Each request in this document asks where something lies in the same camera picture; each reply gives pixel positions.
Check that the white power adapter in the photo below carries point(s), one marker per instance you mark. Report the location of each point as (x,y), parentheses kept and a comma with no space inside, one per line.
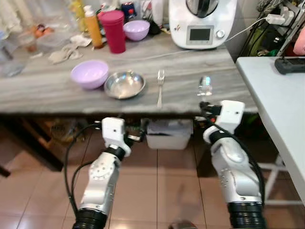
(279,17)

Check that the large lilac plastic bowl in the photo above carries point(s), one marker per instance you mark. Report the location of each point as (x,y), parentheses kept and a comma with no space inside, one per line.
(89,74)

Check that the yellow bottle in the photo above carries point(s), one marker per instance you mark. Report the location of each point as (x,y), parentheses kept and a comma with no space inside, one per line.
(78,8)

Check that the grey plastic storage box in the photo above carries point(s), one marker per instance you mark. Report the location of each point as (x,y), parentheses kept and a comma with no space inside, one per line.
(169,136)

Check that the clear plastic food container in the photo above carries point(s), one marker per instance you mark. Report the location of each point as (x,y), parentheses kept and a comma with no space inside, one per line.
(50,38)

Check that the dark blue mug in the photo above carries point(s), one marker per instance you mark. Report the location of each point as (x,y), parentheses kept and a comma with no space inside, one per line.
(128,10)

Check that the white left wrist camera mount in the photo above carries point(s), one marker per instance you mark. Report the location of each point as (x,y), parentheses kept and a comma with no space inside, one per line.
(113,130)

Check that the white crumpled cloth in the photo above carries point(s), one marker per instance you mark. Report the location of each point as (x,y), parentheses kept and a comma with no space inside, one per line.
(66,53)

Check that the steel bowl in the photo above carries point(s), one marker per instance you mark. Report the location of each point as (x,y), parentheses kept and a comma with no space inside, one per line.
(124,84)

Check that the steel fork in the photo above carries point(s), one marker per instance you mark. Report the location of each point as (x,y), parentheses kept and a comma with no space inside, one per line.
(160,86)

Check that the magenta plastic tumbler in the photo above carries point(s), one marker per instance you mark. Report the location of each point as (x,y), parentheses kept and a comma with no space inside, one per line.
(113,33)

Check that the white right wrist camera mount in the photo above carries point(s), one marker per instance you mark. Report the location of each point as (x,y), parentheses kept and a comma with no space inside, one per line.
(232,113)

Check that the small lilac plastic bowl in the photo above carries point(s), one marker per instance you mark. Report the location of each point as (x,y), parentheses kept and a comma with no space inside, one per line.
(136,30)

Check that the orange squeeze bottle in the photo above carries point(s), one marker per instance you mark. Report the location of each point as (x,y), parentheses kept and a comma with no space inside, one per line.
(93,29)

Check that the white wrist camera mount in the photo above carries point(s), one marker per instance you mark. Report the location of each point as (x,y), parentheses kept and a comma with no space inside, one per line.
(232,113)
(113,130)

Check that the white side table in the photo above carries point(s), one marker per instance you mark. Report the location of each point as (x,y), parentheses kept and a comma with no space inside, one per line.
(281,109)

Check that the white kitchen cooking machine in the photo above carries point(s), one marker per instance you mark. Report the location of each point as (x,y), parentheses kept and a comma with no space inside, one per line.
(202,24)

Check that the pink round appliance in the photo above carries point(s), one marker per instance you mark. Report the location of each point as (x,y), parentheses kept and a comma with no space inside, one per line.
(300,42)

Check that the black power strip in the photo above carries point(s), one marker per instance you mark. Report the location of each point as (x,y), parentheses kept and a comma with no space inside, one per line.
(290,65)

